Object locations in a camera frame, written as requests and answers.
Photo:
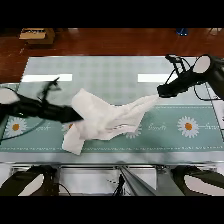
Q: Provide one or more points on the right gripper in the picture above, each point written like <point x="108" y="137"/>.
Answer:
<point x="168" y="90"/>

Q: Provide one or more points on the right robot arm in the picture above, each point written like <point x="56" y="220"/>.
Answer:
<point x="213" y="71"/>

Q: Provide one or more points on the silver frame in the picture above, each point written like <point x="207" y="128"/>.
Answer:
<point x="140" y="181"/>

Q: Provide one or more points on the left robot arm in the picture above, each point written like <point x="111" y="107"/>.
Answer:
<point x="23" y="107"/>

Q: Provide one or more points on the cardboard box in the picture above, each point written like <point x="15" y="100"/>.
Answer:
<point x="37" y="35"/>

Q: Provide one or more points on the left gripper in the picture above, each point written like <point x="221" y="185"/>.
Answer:
<point x="63" y="114"/>

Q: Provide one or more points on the white T-shirt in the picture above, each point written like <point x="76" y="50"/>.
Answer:
<point x="106" y="116"/>

